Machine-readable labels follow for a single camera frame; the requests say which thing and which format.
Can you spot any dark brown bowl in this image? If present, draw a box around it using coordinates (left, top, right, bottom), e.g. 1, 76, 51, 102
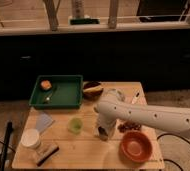
83, 81, 104, 99

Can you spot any green plastic cup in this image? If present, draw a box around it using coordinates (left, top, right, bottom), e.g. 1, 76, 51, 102
68, 118, 83, 134

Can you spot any green base stand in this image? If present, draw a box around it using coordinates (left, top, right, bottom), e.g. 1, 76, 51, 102
70, 18, 100, 25

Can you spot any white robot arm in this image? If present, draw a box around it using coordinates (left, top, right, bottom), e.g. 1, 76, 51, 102
95, 89, 190, 139

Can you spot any green plastic tray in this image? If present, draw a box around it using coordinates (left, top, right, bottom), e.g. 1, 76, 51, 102
29, 75, 83, 110

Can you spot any metal cup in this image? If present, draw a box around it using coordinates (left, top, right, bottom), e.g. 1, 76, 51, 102
98, 126, 112, 141

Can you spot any blue cloth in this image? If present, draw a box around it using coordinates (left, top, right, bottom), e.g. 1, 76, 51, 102
35, 113, 54, 133

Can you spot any black pole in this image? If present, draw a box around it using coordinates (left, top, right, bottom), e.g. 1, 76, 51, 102
0, 122, 13, 171

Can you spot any white paper cup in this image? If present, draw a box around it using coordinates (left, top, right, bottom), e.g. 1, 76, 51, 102
21, 129, 41, 149

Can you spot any small metal spoon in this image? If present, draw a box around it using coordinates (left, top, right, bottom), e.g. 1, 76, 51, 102
43, 93, 53, 104

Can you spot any orange plastic bowl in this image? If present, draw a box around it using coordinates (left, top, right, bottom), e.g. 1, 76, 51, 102
120, 131, 153, 163

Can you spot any black cable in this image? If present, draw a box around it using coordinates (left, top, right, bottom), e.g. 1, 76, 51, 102
156, 132, 190, 171

